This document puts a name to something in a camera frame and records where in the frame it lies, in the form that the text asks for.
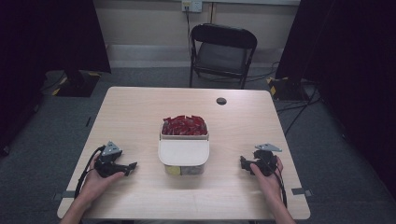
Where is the person's right hand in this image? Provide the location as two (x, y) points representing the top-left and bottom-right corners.
(249, 156), (285, 203)

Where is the person's left hand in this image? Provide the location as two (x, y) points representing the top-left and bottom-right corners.
(78, 154), (126, 204)

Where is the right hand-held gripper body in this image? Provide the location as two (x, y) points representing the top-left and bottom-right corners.
(247, 143), (283, 177)

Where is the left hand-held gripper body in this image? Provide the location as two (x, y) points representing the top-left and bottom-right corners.
(92, 140), (125, 179)

